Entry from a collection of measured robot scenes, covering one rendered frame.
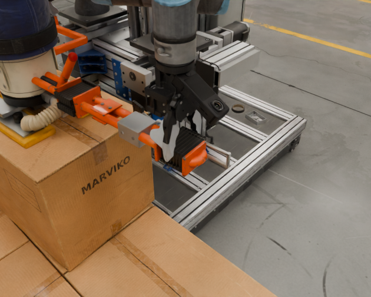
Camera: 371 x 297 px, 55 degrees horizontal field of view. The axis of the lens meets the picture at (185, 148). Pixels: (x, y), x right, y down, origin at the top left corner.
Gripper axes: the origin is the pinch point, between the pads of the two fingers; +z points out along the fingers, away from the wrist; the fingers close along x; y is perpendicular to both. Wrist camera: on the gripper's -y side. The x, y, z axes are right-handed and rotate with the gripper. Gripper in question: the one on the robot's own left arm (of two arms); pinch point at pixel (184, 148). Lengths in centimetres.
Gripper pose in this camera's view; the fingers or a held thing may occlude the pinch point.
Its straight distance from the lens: 76.4
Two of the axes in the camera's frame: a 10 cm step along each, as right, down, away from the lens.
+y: -7.8, -4.0, 4.8
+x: -6.2, 4.9, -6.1
